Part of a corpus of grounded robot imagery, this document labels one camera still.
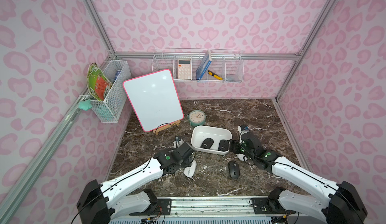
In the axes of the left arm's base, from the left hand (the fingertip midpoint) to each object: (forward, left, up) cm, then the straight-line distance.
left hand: (183, 155), depth 80 cm
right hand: (+7, -27, +3) cm, 28 cm away
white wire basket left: (+14, +35, +21) cm, 43 cm away
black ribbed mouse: (-5, -28, -8) cm, 30 cm away
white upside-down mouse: (-6, -4, -8) cm, 10 cm away
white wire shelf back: (+57, -28, +19) cm, 66 cm away
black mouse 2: (+10, -24, -7) cm, 27 cm away
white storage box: (+18, -9, -8) cm, 22 cm away
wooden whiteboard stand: (+19, +18, -6) cm, 27 cm away
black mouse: (+12, -14, -9) cm, 20 cm away
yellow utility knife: (+47, -20, +15) cm, 53 cm away
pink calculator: (+48, +1, +21) cm, 53 cm away
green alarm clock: (+31, -7, -8) cm, 33 cm away
